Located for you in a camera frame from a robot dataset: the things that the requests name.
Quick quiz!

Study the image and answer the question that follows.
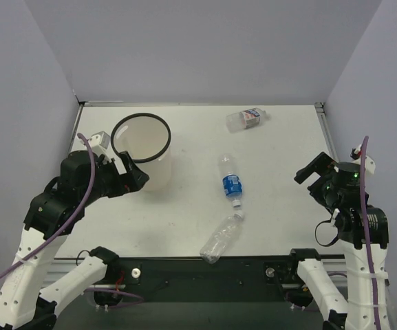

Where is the white label plastic bottle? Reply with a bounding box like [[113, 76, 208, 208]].
[[226, 107, 270, 133]]

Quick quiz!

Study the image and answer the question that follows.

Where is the blue label plastic bottle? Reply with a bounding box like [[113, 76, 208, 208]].
[[218, 154, 243, 209]]

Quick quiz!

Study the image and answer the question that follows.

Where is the clear crushed plastic bottle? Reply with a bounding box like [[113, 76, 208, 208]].
[[200, 210, 244, 264]]

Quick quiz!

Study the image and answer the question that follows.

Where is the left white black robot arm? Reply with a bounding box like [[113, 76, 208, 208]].
[[0, 151, 149, 329]]

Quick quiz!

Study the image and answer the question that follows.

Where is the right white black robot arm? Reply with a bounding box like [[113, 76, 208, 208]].
[[290, 152, 391, 329]]

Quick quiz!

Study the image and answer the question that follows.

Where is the white bin black rim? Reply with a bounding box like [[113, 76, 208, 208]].
[[111, 113, 172, 192]]

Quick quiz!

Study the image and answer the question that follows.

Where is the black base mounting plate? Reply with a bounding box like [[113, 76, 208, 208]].
[[100, 255, 314, 307]]

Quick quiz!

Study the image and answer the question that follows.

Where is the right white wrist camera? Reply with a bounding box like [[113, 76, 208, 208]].
[[350, 146, 377, 175]]

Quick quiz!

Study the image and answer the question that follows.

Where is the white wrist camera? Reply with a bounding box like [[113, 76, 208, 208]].
[[88, 131, 114, 164], [350, 146, 377, 175]]

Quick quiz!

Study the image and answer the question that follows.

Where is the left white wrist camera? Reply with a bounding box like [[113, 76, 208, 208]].
[[88, 131, 114, 164]]

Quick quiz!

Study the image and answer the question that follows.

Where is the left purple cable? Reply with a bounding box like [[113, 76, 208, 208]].
[[0, 133, 98, 296]]

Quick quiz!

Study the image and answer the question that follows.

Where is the aluminium frame rail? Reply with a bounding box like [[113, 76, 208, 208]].
[[314, 102, 338, 161]]

